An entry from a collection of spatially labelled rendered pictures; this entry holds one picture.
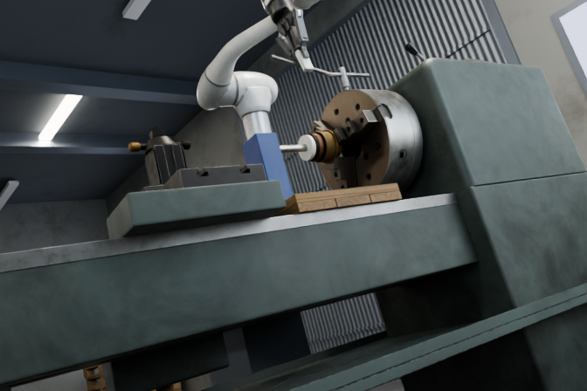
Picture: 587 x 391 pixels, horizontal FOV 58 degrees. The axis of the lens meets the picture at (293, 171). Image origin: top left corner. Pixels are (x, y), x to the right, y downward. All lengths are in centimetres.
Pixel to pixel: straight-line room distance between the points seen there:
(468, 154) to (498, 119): 22
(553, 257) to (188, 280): 100
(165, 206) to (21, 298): 25
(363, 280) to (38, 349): 63
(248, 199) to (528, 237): 82
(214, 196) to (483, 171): 79
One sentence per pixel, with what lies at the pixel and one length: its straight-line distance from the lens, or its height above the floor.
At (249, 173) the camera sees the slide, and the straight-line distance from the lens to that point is 105.
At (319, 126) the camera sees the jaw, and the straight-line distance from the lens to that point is 155.
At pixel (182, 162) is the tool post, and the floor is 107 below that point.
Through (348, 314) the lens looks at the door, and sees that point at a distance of 507.
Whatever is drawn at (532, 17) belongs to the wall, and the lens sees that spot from 411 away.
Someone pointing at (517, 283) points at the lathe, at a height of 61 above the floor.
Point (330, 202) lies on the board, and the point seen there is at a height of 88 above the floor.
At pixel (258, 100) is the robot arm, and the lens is 206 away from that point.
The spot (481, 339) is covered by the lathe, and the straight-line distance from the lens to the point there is 117.
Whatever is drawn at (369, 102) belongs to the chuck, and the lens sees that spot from 145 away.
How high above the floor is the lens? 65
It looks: 16 degrees up
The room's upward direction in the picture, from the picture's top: 16 degrees counter-clockwise
